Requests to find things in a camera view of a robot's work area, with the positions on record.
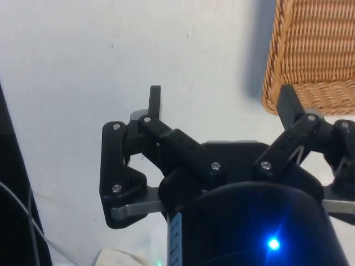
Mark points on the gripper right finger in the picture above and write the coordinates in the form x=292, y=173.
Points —
x=291, y=144

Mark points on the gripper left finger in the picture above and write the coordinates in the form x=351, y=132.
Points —
x=177, y=141

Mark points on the rectangular wicker basket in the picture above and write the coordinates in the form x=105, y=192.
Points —
x=313, y=55

